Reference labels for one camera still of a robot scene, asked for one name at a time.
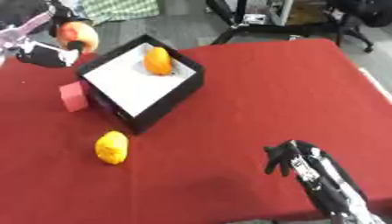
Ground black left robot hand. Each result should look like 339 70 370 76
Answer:
13 1 92 69

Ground orange toy fruit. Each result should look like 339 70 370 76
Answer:
142 46 175 76

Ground green white checked cloth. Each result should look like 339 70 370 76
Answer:
74 0 161 26

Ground black office chair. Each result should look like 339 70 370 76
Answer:
325 0 392 54

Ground peach toy fruit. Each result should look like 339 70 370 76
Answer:
53 20 102 55

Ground yellow toy fruit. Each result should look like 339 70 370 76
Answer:
93 130 130 165

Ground black metal stand frame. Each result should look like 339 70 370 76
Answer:
205 0 359 46

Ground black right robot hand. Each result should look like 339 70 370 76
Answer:
262 139 371 217

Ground pink block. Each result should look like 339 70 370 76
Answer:
56 80 92 113

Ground black box with white inside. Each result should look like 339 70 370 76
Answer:
74 34 207 136

